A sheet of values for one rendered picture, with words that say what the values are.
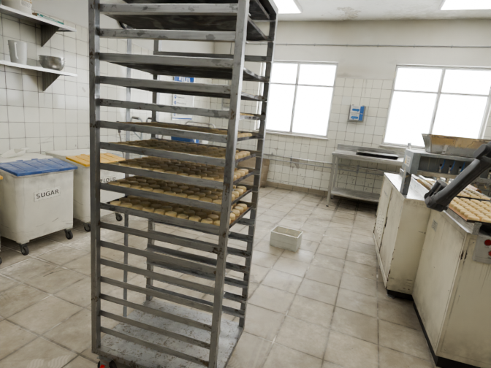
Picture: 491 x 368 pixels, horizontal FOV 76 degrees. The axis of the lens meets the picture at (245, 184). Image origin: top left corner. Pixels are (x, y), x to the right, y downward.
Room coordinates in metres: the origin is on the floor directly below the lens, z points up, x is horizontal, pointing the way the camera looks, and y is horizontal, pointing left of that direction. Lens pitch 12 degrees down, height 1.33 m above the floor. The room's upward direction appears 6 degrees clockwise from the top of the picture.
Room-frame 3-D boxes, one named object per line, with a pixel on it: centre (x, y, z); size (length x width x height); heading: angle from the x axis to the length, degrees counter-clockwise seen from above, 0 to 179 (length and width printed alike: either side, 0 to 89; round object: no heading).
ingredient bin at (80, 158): (3.34, 1.71, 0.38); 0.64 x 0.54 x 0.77; 67
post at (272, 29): (1.61, -0.06, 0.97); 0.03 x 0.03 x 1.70; 74
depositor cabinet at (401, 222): (2.82, -1.71, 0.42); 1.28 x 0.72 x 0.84; 164
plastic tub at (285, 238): (3.20, -0.49, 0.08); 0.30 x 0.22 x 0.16; 67
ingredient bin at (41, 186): (2.73, 1.94, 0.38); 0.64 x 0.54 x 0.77; 68
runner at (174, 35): (1.28, 0.35, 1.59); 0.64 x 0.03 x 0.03; 74
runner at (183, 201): (1.28, 0.35, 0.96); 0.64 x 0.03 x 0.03; 74
